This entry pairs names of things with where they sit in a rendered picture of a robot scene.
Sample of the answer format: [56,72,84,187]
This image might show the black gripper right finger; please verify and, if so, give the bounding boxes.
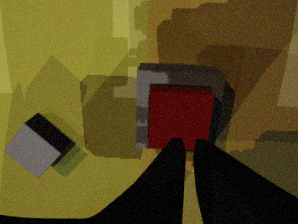
[193,139,298,224]

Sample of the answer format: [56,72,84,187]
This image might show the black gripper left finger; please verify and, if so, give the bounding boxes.
[0,137,186,224]

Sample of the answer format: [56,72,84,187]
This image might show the red button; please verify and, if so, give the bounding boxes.
[136,63,226,151]

